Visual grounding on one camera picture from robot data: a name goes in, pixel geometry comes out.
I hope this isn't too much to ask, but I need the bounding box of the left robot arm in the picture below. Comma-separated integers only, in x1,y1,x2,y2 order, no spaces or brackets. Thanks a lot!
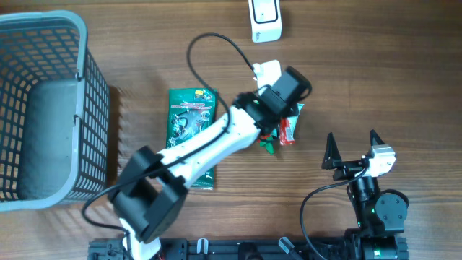
108,66,312,259

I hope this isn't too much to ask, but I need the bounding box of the grey plastic shopping basket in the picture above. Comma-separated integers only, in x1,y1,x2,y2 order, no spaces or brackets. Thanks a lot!
1,10,110,212

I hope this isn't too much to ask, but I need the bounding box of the red chili sauce bottle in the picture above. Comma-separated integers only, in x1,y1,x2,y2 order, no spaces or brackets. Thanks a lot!
258,129,279,155

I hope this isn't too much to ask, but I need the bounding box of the white barcode scanner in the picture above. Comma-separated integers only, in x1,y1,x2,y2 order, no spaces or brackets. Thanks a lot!
248,0,282,43

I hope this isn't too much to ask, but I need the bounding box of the black left camera cable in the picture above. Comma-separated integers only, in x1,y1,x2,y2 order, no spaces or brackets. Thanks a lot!
81,32,258,232

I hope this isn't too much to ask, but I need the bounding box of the mint wet wipes pack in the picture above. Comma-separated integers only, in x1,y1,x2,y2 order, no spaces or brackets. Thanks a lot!
280,103,304,118

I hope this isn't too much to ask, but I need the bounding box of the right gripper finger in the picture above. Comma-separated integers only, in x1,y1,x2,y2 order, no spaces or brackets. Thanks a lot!
370,129,385,146
321,132,342,170

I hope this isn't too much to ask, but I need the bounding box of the red sauce sachet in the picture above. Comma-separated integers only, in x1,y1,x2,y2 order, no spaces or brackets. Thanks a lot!
279,116,297,146

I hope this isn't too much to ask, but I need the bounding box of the green 3M gloves package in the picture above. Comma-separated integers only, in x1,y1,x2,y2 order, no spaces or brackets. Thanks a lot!
165,87,218,191

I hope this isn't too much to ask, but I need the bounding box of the black right camera cable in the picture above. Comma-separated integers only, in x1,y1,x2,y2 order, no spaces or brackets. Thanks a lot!
300,166,370,260

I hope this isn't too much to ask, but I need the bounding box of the black camera cable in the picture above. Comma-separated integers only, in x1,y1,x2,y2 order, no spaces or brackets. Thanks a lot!
81,32,258,232
300,166,370,260

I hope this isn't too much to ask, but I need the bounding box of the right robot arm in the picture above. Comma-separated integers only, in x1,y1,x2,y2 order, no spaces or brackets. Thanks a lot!
321,130,409,260

